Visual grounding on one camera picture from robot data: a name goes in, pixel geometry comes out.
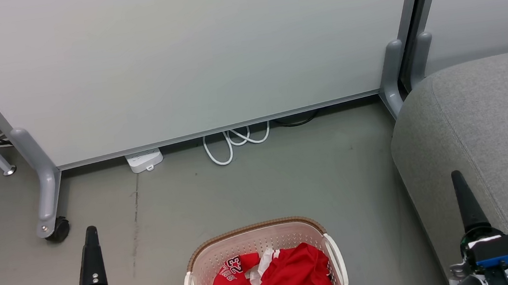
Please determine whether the red jersey shirt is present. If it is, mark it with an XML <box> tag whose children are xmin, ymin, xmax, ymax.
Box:
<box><xmin>201</xmin><ymin>239</ymin><xmax>336</xmax><ymax>285</ymax></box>

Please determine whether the white laundry basket brown rim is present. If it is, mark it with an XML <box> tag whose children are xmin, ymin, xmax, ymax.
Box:
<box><xmin>177</xmin><ymin>211</ymin><xmax>349</xmax><ymax>285</ymax></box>

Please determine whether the grey partition leg with caster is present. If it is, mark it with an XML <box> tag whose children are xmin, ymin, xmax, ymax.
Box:
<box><xmin>9</xmin><ymin>123</ymin><xmax>70</xmax><ymax>241</ymax></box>

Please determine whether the large white partition panel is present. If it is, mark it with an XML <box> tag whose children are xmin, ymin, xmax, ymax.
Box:
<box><xmin>0</xmin><ymin>0</ymin><xmax>448</xmax><ymax>179</ymax></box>

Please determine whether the grey fabric sofa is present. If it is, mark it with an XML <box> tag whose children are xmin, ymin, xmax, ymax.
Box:
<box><xmin>381</xmin><ymin>52</ymin><xmax>508</xmax><ymax>285</ymax></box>

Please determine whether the black caster wheel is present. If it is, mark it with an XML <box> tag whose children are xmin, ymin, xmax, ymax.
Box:
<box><xmin>43</xmin><ymin>215</ymin><xmax>73</xmax><ymax>245</ymax></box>

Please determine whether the black floor cable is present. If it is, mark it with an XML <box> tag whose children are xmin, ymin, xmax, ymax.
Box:
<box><xmin>273</xmin><ymin>109</ymin><xmax>321</xmax><ymax>130</ymax></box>

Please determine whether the white power strip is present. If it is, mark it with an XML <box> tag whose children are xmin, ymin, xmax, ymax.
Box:
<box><xmin>124</xmin><ymin>147</ymin><xmax>165</xmax><ymax>175</ymax></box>

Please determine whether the white looped power cable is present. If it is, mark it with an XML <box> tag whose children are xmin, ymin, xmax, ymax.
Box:
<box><xmin>201</xmin><ymin>121</ymin><xmax>275</xmax><ymax>169</ymax></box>

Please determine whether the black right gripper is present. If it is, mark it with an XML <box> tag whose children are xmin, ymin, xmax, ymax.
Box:
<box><xmin>436</xmin><ymin>164</ymin><xmax>508</xmax><ymax>285</ymax></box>

